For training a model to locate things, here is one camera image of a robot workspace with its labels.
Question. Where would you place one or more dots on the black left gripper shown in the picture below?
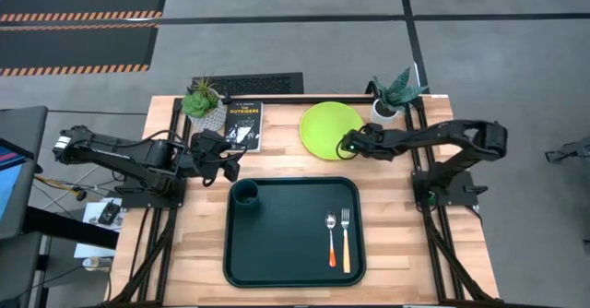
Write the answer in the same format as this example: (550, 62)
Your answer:
(207, 156)

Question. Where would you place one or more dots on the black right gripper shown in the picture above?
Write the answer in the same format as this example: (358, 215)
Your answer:
(378, 142)

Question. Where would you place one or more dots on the lime green plate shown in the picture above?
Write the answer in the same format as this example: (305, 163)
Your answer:
(322, 126)

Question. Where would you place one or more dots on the dark teal plastic cup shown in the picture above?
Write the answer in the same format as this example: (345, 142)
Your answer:
(245, 193)

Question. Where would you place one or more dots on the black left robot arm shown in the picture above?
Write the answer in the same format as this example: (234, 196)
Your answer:
(138, 158)

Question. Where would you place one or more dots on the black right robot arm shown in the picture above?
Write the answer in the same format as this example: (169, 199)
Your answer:
(461, 135)

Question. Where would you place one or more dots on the dark green plastic tray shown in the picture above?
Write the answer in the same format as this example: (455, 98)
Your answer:
(290, 234)

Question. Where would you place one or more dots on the black paperback book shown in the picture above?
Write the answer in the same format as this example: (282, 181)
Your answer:
(243, 123)

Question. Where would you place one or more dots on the snake plant in white pot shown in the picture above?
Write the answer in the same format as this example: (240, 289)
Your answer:
(392, 98)

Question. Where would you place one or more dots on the succulent in patterned white pot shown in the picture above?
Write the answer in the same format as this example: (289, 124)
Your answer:
(200, 105)

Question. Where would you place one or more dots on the black floor vent grate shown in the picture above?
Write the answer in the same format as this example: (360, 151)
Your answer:
(249, 84)

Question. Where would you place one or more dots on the small black handheld device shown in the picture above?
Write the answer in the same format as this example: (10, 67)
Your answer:
(109, 213)

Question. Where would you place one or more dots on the white paper sheet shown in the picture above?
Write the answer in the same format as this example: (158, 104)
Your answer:
(90, 245)

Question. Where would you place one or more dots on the black chair base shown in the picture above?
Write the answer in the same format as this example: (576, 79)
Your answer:
(569, 150)

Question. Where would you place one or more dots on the black aluminium rig frame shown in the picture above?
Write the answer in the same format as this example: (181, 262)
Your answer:
(322, 99)

